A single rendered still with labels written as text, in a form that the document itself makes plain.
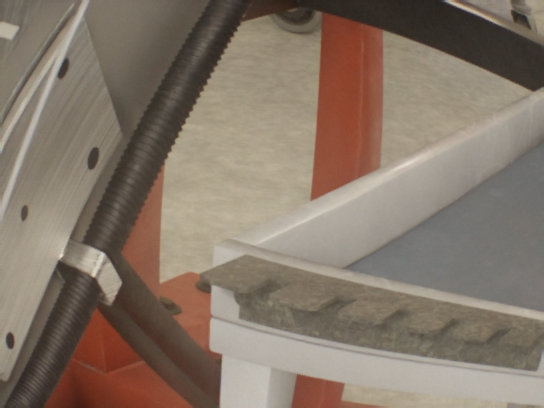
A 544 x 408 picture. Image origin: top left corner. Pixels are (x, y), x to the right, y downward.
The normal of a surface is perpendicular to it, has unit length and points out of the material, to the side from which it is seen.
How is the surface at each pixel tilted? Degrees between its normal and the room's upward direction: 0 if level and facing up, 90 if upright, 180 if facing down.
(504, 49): 90
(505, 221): 0
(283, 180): 0
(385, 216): 90
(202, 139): 0
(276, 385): 90
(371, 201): 90
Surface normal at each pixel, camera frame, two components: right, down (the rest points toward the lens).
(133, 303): 0.85, 0.23
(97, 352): -0.52, 0.23
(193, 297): 0.08, -0.94
